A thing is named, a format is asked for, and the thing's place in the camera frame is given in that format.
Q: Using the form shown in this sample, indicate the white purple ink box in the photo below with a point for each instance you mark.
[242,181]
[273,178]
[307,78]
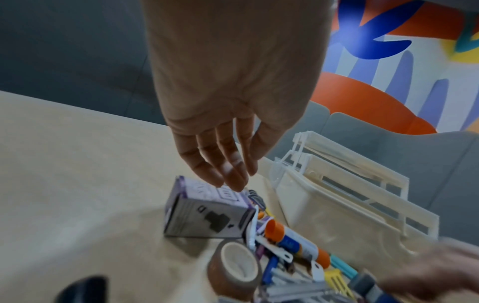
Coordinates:
[202,213]

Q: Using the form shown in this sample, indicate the brown tape roll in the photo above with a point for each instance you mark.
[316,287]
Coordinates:
[224,284]

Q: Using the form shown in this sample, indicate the orange capped glue stick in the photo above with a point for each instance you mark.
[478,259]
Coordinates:
[295,242]

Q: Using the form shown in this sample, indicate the grey blue stapler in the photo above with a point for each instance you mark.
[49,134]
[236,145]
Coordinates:
[368,287]

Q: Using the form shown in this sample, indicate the cream tiered organizer box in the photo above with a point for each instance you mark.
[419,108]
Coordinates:
[336,213]

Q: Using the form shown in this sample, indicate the grey date stamp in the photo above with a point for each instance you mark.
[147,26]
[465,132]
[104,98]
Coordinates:
[256,199]

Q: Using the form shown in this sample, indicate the person's left hand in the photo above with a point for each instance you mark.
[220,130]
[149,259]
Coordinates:
[232,74]

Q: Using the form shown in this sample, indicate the person's right hand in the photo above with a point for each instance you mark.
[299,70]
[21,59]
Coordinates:
[438,275]

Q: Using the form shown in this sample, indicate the blue pen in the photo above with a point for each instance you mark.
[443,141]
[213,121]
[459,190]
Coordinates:
[270,270]

